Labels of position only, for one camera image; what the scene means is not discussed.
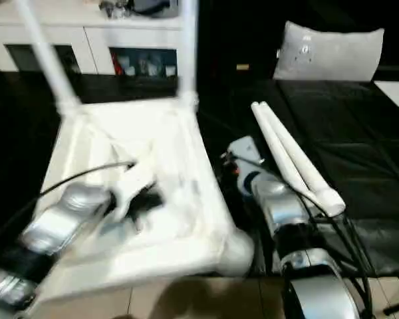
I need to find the white plastic table top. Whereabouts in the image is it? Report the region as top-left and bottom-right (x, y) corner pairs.
(29, 96), (255, 313)

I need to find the white plastic table leg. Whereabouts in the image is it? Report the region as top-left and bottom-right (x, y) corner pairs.
(176, 0), (200, 102)
(251, 102), (320, 203)
(15, 0), (82, 112)
(257, 101), (346, 217)

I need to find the black table mat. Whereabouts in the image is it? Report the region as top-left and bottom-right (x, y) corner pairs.
(0, 71), (399, 278)

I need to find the black box with gold label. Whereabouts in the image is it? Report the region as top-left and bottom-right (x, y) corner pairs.
(198, 0), (287, 79)

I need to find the grey cushion with metal fittings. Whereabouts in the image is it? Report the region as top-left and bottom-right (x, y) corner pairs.
(273, 20), (385, 81)

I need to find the white glass-door cabinet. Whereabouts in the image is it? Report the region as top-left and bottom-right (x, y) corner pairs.
(0, 9), (184, 76)

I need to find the white flat board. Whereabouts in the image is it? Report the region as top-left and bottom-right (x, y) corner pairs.
(374, 80), (399, 120)

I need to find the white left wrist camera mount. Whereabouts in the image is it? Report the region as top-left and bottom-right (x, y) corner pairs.
(111, 162), (157, 222)

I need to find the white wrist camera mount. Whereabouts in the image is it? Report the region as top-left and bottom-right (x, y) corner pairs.
(111, 162), (157, 222)
(226, 135), (263, 197)

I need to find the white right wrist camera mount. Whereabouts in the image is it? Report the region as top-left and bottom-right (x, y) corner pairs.
(226, 135), (263, 197)

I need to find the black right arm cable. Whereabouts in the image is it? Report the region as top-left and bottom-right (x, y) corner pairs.
(234, 156), (376, 319)

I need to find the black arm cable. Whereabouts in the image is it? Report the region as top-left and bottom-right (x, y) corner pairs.
(234, 156), (376, 319)
(0, 160), (137, 240)

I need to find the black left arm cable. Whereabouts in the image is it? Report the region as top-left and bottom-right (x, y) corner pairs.
(0, 160), (137, 240)

